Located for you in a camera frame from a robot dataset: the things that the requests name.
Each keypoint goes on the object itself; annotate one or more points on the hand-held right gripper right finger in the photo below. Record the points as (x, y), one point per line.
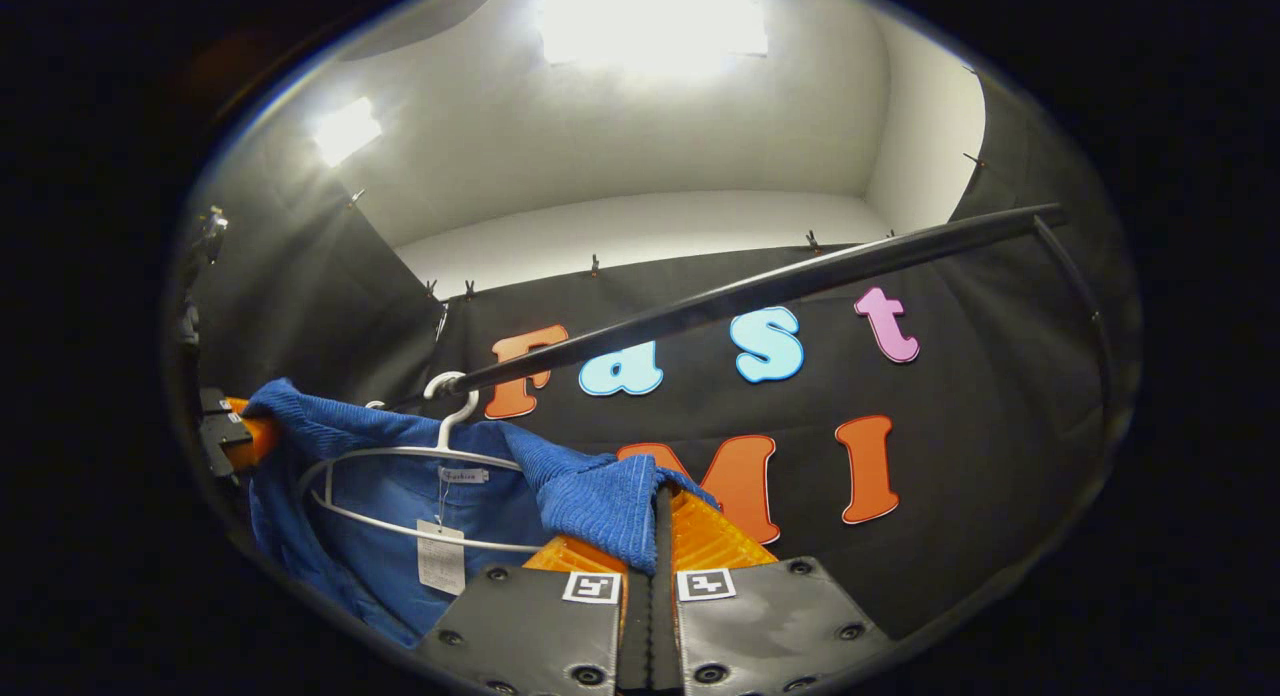
(770, 626)

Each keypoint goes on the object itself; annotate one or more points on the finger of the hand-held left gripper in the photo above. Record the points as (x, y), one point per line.
(245, 441)

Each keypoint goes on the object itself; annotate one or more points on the small ceiling light panel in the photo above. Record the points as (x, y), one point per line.
(345, 129)

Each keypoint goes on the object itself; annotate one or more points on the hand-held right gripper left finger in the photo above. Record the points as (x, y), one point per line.
(540, 636)

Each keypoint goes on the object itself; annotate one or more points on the dark metal fixture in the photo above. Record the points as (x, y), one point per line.
(208, 236)

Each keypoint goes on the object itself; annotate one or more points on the row of black cloth clips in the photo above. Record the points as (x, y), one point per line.
(595, 266)

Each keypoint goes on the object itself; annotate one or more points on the large ceiling light panel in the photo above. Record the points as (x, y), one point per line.
(650, 21)

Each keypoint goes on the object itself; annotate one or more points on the black clothes rack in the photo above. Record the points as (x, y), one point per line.
(760, 291)

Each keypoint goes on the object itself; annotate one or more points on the white hanger holding jacket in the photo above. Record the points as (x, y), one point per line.
(445, 431)

